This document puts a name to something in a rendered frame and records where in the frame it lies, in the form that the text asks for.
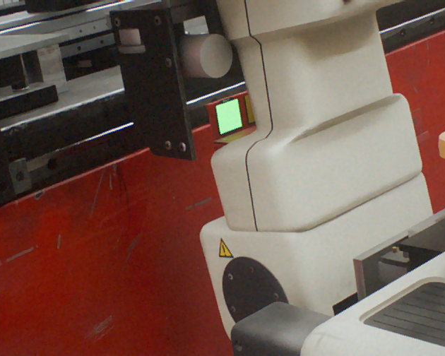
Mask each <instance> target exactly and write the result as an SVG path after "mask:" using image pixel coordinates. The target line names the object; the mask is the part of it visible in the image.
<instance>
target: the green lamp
mask: <svg viewBox="0 0 445 356"><path fill-rule="evenodd" d="M217 112H218V121H219V125H220V133H221V134H222V133H225V132H228V131H231V129H236V128H237V127H240V126H242V125H241V119H240V114H239V105H238V100H237V99H236V100H232V101H230V102H228V103H225V104H222V105H218V106H217Z"/></svg>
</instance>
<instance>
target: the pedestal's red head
mask: <svg viewBox="0 0 445 356"><path fill-rule="evenodd" d="M247 95H248V91H247V90H246V91H243V93H239V94H236V95H233V96H230V97H232V100H235V99H237V98H239V108H240V113H241V118H242V126H243V127H242V128H240V129H236V131H232V132H229V133H227V134H223V135H221V136H220V135H219V131H218V122H217V117H216V113H215V108H214V106H218V105H220V100H217V101H214V102H212V103H210V104H207V105H206V107H207V110H208V113H209V117H210V125H211V131H212V135H213V142H214V145H213V147H214V152H215V151H217V150H219V149H220V148H221V147H223V146H226V145H227V144H228V143H230V142H232V141H235V140H237V139H238V138H241V137H243V136H247V135H249V134H251V133H253V132H255V131H256V123H255V124H250V125H248V124H247V115H246V110H245V105H244V100H243V97H244V96H247ZM227 98H229V97H226V98H223V99H221V100H224V99H227Z"/></svg>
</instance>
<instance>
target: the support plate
mask: <svg viewBox="0 0 445 356"><path fill-rule="evenodd" d="M70 40H71V39H70V35H69V33H61V34H43V35H8V36H0V59H5V58H8V57H10V56H13V55H17V54H22V53H25V52H30V51H32V50H36V49H41V48H45V47H47V46H50V45H55V44H58V43H62V42H66V41H70Z"/></svg>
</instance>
